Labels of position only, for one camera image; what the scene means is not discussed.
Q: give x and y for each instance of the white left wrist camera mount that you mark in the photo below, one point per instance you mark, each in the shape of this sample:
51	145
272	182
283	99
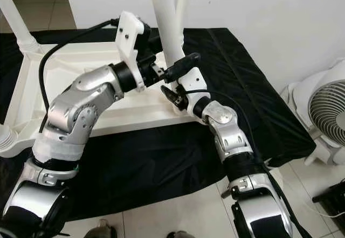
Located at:
129	33

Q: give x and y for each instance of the black table cloth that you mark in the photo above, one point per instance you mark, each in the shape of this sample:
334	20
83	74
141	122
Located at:
156	162

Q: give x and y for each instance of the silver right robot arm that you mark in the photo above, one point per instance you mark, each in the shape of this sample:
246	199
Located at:
229	133

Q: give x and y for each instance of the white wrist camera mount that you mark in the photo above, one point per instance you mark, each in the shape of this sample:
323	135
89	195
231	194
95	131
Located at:
129	33
194	79

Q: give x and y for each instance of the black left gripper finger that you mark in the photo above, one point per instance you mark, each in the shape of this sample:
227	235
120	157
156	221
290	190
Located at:
149	40
183	67

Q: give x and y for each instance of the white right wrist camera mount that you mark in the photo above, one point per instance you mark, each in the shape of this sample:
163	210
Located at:
194	79

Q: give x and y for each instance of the black plastic floor crate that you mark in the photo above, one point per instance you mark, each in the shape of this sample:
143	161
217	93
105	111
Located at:
331	197

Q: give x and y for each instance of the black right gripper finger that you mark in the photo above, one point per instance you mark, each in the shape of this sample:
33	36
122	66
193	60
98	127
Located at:
170	93

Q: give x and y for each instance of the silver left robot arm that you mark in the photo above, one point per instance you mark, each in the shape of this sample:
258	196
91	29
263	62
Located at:
81	109

